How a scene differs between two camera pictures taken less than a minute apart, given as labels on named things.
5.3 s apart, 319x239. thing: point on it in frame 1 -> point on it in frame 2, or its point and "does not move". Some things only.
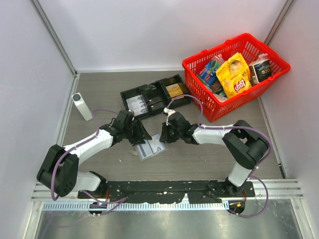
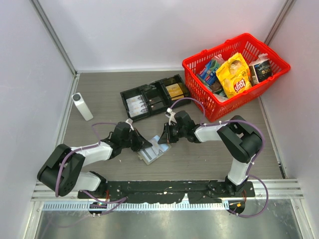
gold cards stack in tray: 174,90 does not move
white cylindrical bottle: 81,106 does not move
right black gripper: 165,137 does not move
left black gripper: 141,134 -> 141,142
